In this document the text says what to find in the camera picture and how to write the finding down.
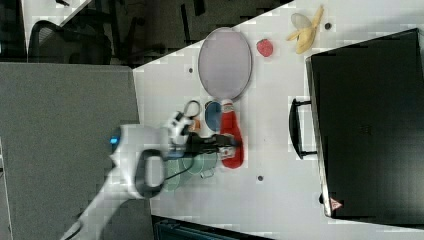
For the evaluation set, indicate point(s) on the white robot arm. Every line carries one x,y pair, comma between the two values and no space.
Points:
136,146

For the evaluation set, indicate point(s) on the green mug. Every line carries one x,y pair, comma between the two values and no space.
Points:
202,165

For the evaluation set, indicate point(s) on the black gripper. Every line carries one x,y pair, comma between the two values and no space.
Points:
200,145

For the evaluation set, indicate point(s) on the grey round plate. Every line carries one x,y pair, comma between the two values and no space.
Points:
225,64

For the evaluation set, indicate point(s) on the red toy strawberry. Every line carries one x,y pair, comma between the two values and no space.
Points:
265,47

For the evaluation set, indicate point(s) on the yellow toy banana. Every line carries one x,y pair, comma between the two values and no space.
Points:
306,30

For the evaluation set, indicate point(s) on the orange slice toy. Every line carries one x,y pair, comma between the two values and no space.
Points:
197,125

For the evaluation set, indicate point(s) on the green plastic strainer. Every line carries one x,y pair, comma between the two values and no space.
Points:
177,173

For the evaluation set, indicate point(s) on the blue bowl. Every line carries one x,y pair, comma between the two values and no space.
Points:
213,115

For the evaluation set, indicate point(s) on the red plush ketchup bottle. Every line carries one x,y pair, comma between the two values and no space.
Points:
231,157

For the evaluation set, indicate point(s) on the black office chair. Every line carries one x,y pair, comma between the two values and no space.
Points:
50,43

